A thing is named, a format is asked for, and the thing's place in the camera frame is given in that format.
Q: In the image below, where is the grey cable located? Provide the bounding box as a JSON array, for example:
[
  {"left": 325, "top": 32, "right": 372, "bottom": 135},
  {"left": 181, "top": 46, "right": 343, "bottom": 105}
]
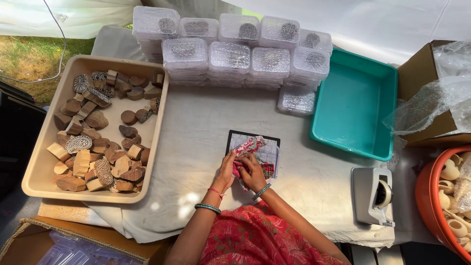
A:
[{"left": 0, "top": 0, "right": 67, "bottom": 84}]

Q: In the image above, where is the black bordered printed card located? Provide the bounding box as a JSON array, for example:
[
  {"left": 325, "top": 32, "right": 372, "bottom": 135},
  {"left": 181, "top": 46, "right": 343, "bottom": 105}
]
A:
[{"left": 225, "top": 130, "right": 281, "bottom": 162}]

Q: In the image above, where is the cardboard box with bubble wrap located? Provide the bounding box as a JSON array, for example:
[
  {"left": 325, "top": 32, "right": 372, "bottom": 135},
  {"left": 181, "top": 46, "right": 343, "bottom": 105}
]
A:
[{"left": 383, "top": 39, "right": 471, "bottom": 148}]

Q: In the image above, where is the red green printed cloth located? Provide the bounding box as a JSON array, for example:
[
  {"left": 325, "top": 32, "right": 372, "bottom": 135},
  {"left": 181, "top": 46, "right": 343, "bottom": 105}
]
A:
[{"left": 232, "top": 136, "right": 276, "bottom": 192}]

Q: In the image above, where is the teal plastic tray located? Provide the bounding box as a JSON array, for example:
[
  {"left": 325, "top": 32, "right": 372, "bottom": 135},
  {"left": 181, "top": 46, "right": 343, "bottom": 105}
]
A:
[{"left": 309, "top": 47, "right": 399, "bottom": 162}]

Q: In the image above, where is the clear plastic box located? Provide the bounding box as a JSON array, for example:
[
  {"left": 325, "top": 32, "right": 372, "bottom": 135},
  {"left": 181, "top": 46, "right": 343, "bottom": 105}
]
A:
[{"left": 229, "top": 142, "right": 281, "bottom": 180}]

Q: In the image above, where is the red printed garment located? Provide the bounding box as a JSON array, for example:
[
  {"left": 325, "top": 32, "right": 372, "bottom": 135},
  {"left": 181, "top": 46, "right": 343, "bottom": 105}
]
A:
[{"left": 199, "top": 200, "right": 350, "bottom": 265}]

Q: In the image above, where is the person's right hand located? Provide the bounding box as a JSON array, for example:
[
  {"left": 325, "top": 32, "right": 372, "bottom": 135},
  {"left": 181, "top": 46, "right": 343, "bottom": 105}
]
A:
[{"left": 235, "top": 152, "right": 268, "bottom": 193}]

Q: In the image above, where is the teal beaded bangle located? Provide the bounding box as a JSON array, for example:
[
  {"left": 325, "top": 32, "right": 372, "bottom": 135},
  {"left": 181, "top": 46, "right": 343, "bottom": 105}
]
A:
[
  {"left": 194, "top": 203, "right": 222, "bottom": 215},
  {"left": 252, "top": 183, "right": 272, "bottom": 201}
]

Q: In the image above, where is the pile of small clay pots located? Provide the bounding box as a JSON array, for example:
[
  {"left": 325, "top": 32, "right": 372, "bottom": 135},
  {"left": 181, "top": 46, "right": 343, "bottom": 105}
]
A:
[{"left": 437, "top": 152, "right": 471, "bottom": 254}]

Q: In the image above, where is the single bubble-wrapped clear box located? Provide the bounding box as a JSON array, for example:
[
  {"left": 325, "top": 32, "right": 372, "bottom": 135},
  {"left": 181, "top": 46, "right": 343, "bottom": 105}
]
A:
[{"left": 277, "top": 88, "right": 317, "bottom": 117}]

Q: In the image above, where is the person's left hand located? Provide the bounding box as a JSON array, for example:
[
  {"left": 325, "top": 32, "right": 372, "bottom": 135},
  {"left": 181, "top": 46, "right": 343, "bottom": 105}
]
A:
[{"left": 215, "top": 149, "right": 238, "bottom": 193}]

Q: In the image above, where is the grey tape dispenser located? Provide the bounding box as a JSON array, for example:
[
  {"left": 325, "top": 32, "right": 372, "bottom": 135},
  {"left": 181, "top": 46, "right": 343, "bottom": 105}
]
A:
[{"left": 350, "top": 166, "right": 396, "bottom": 227}]

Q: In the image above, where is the orange plastic tub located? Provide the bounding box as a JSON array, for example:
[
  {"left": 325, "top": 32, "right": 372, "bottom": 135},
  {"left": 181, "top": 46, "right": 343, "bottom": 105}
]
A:
[{"left": 415, "top": 145, "right": 471, "bottom": 263}]

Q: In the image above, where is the white table cloth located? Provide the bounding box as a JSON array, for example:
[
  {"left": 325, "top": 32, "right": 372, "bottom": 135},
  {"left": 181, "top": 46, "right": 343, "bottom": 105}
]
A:
[{"left": 38, "top": 25, "right": 442, "bottom": 248}]

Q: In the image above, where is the beige plastic tray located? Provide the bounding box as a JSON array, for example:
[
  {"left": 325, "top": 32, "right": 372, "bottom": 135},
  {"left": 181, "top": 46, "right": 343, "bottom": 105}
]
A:
[{"left": 21, "top": 55, "right": 170, "bottom": 204}]

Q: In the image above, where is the pile of wooden printing blocks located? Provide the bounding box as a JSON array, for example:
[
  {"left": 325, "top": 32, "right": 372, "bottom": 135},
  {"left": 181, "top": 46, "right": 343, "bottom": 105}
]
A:
[{"left": 46, "top": 69, "right": 165, "bottom": 193}]

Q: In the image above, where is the cardboard box of clear boxes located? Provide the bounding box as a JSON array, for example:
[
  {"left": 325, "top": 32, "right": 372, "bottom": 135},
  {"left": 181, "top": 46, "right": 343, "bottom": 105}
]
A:
[{"left": 0, "top": 217, "right": 173, "bottom": 265}]

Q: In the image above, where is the stack of bubble-wrapped clear boxes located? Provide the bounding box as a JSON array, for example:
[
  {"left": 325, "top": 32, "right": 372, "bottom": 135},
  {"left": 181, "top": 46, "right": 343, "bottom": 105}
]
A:
[{"left": 132, "top": 5, "right": 333, "bottom": 91}]

